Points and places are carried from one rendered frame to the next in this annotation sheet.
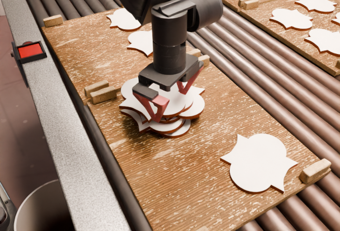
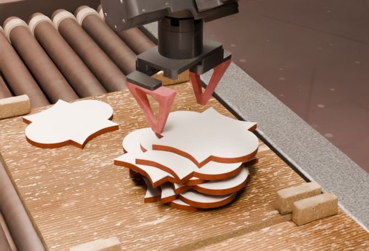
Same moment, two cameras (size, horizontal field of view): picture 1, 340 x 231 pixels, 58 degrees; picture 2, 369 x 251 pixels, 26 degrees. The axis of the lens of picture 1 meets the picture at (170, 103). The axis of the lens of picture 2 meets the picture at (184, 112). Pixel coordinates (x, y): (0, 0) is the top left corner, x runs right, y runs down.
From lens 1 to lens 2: 1.38 m
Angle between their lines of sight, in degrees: 109
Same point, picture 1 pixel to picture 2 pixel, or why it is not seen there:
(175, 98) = (169, 126)
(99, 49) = not seen: outside the picture
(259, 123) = (36, 162)
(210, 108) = (106, 184)
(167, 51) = not seen: hidden behind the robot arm
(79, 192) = (297, 129)
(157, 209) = not seen: hidden behind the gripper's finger
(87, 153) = (302, 160)
